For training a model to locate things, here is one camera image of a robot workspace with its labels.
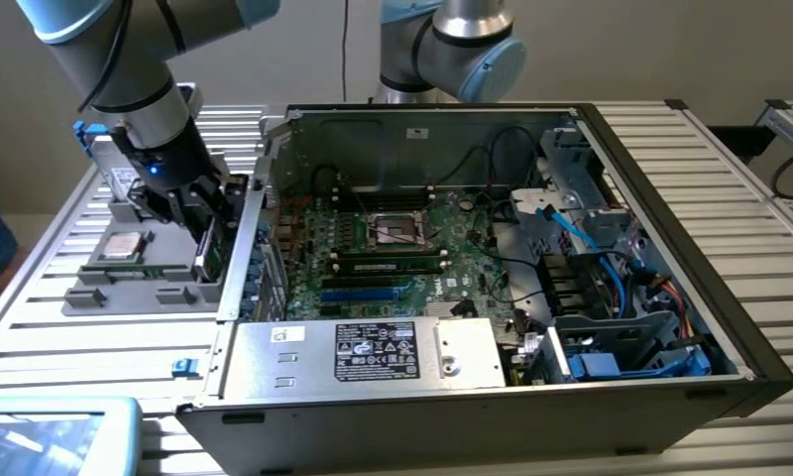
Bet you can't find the green RAM stick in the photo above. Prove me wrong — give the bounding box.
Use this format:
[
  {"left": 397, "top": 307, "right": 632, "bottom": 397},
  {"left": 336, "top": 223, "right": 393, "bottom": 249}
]
[{"left": 80, "top": 264, "right": 195, "bottom": 280}]

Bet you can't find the teach pendant with blue rim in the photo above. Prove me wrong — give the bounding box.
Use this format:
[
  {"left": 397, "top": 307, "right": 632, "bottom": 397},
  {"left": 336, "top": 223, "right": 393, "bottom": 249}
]
[{"left": 0, "top": 395, "right": 144, "bottom": 476}]

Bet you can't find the open black PC case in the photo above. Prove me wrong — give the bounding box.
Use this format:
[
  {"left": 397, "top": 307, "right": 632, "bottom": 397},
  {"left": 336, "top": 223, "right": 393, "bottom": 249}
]
[{"left": 175, "top": 101, "right": 793, "bottom": 476}]

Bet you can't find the disk with blue bracket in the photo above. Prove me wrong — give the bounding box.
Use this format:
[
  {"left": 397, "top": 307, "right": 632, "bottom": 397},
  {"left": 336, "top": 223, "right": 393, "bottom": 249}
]
[{"left": 72, "top": 118, "right": 141, "bottom": 202}]

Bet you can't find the silver chipset heat sink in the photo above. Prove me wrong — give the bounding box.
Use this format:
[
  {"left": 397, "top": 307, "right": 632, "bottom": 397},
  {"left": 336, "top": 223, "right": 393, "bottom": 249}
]
[{"left": 424, "top": 300, "right": 468, "bottom": 319}]

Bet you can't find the light blue SATA wire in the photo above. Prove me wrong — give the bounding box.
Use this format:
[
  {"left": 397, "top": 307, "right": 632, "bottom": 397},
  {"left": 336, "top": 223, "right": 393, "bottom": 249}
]
[{"left": 533, "top": 203, "right": 597, "bottom": 255}]

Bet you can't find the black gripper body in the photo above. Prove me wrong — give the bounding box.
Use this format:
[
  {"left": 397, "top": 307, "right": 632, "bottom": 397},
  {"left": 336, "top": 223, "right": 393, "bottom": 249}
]
[{"left": 112, "top": 116, "right": 239, "bottom": 205}]

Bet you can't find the thin black wall cable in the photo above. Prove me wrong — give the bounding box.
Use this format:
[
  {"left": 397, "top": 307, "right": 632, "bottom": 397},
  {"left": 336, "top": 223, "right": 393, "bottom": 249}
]
[{"left": 339, "top": 0, "right": 353, "bottom": 104}]

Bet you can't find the blue expansion slot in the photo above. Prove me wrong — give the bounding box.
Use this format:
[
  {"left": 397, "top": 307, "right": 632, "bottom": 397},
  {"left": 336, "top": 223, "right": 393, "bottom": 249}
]
[{"left": 321, "top": 286, "right": 399, "bottom": 303}]

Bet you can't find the green graphics card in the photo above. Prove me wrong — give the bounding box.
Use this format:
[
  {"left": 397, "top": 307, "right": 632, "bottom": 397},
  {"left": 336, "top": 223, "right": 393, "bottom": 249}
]
[{"left": 193, "top": 190, "right": 239, "bottom": 288}]

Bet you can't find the silver CPU chip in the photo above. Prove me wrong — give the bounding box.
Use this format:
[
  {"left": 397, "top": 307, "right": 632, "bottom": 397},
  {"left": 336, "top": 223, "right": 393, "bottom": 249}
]
[{"left": 100, "top": 231, "right": 157, "bottom": 263}]

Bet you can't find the CPU socket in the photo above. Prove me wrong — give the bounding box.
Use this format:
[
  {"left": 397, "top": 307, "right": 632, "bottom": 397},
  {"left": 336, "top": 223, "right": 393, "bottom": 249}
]
[{"left": 361, "top": 210, "right": 432, "bottom": 250}]

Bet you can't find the coloured power wire bundle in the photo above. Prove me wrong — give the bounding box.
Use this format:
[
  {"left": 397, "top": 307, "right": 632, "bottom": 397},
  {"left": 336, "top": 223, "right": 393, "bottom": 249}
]
[{"left": 644, "top": 275, "right": 704, "bottom": 351}]

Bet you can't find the black RAM stick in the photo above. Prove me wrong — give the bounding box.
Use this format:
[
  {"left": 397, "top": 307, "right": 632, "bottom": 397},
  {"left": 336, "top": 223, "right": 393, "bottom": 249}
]
[{"left": 331, "top": 258, "right": 445, "bottom": 276}]

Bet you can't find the aluminium frame profile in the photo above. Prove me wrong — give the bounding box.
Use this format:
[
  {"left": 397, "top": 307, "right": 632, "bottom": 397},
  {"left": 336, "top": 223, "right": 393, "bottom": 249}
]
[{"left": 752, "top": 98, "right": 793, "bottom": 168}]

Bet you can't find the black expansion slot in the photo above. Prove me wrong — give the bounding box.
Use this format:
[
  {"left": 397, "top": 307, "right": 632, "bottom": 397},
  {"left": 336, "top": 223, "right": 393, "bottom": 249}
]
[{"left": 319, "top": 274, "right": 397, "bottom": 291}]

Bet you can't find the black wire in case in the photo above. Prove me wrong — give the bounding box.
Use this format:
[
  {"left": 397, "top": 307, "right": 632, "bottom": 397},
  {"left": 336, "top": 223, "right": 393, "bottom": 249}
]
[{"left": 427, "top": 126, "right": 539, "bottom": 193}]

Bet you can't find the silver power supply unit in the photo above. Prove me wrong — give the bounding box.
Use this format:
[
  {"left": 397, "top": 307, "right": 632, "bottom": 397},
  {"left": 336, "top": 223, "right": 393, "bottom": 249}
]
[{"left": 219, "top": 316, "right": 508, "bottom": 399}]

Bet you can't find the silver disk bay cage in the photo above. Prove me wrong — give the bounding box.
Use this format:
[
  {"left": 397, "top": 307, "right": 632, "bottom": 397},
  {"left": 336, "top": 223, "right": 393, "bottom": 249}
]
[{"left": 507, "top": 126, "right": 638, "bottom": 252}]

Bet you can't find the green motherboard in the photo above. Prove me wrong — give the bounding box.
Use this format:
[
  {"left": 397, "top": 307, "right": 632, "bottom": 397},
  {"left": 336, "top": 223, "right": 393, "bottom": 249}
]
[{"left": 263, "top": 187, "right": 528, "bottom": 323}]

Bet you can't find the blue disk caddy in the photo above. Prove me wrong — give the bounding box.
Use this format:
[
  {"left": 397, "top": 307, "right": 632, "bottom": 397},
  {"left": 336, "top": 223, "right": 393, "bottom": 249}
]
[{"left": 565, "top": 350, "right": 624, "bottom": 384}]

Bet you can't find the grey parts rack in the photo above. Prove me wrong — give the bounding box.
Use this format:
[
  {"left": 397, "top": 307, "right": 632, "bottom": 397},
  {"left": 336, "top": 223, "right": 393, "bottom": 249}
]
[{"left": 60, "top": 133, "right": 251, "bottom": 319}]

